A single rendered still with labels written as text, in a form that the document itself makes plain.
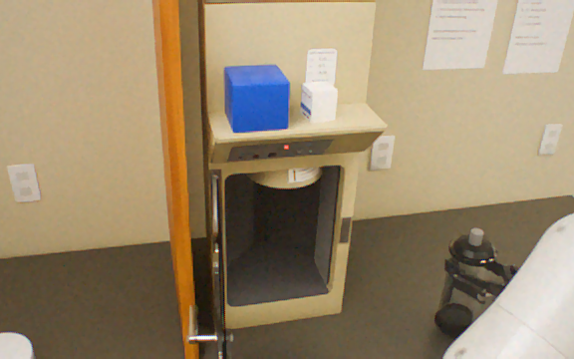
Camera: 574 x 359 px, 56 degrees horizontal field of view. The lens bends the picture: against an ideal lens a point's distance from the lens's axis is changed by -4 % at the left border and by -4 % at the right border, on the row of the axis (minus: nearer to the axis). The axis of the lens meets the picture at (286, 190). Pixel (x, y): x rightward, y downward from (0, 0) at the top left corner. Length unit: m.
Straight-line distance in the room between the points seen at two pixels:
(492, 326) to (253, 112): 0.55
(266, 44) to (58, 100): 0.67
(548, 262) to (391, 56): 1.10
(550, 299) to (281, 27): 0.67
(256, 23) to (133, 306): 0.80
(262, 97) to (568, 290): 0.58
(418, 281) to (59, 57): 1.11
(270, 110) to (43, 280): 0.89
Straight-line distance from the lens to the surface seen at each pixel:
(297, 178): 1.20
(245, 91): 0.95
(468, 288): 1.22
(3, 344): 1.25
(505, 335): 0.61
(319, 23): 1.06
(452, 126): 1.82
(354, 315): 1.45
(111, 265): 1.63
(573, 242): 0.63
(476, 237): 1.28
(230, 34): 1.03
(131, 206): 1.66
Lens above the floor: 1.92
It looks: 31 degrees down
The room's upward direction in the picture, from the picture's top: 3 degrees clockwise
